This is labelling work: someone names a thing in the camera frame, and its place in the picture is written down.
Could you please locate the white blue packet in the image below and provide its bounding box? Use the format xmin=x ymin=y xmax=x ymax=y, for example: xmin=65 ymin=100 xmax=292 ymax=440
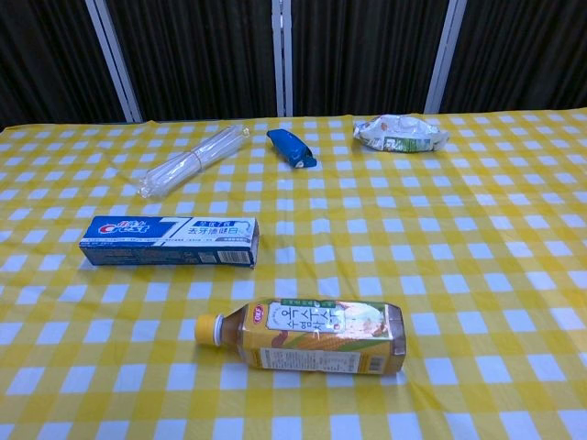
xmin=79 ymin=215 xmax=261 ymax=270

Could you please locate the crumpled white green snack bag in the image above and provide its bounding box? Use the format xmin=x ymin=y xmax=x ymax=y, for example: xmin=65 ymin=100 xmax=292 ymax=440
xmin=351 ymin=114 xmax=450 ymax=155

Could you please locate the blue snack packet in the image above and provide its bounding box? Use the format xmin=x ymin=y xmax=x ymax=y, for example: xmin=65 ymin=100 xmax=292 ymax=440
xmin=266 ymin=128 xmax=318 ymax=171

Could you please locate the yellow corn tea bottle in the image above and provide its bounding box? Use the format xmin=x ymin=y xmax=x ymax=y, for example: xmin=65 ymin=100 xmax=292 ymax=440
xmin=194 ymin=297 xmax=408 ymax=376

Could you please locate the bundle of white straws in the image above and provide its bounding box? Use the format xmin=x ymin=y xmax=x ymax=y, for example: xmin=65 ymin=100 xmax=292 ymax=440
xmin=137 ymin=126 xmax=252 ymax=201

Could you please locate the yellow white checkered tablecloth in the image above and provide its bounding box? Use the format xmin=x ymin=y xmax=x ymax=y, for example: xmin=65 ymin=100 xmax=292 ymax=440
xmin=0 ymin=107 xmax=587 ymax=440

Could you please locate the white partition post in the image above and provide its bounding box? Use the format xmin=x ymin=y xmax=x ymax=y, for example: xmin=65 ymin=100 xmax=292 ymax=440
xmin=84 ymin=0 xmax=144 ymax=124
xmin=271 ymin=0 xmax=294 ymax=118
xmin=423 ymin=0 xmax=470 ymax=115

